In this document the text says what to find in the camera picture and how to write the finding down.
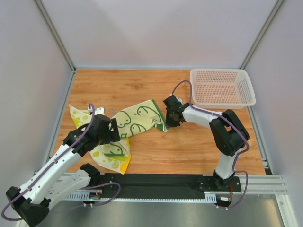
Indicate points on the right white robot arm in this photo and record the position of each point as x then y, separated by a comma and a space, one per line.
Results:
229, 134

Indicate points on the green cream patterned towel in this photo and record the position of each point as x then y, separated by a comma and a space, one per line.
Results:
140, 118

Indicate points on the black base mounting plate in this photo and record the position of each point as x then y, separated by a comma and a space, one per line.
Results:
169, 186

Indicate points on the aluminium frame post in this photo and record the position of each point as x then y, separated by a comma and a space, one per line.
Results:
48, 21
271, 17

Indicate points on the yellow lime patterned towel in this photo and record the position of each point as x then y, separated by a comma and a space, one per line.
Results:
115, 156

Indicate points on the slotted grey cable duct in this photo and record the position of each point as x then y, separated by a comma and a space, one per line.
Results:
201, 197

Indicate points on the right aluminium frame post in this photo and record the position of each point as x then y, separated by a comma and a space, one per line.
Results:
271, 17

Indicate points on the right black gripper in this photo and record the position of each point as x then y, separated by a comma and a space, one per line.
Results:
170, 113

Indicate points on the white perforated plastic basket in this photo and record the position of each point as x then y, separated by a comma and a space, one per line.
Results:
222, 88

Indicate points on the left aluminium frame post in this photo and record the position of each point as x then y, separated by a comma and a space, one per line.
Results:
48, 21

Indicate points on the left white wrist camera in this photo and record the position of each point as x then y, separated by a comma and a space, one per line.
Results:
98, 110

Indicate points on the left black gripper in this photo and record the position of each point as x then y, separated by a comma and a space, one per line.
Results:
114, 130

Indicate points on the aluminium front rail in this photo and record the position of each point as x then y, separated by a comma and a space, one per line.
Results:
254, 184

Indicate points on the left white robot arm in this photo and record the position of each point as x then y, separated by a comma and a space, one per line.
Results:
34, 199

